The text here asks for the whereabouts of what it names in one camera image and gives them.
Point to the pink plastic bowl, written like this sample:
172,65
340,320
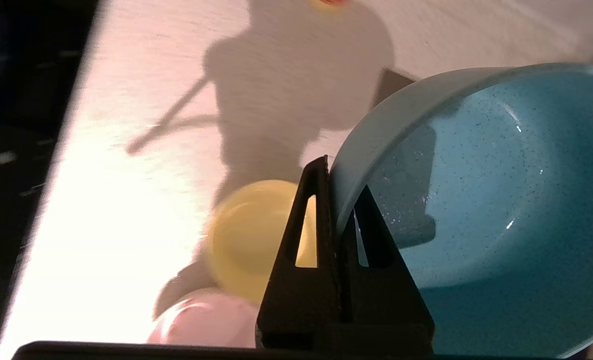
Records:
211,320

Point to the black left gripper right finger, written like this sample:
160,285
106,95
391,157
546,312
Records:
391,315

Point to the black induction cooktop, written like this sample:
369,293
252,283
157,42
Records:
11,150

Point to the yellow plastic bowl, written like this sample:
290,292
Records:
246,240

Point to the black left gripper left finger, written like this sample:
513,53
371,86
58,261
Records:
296,310

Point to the blue plastic bowl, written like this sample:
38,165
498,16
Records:
501,200

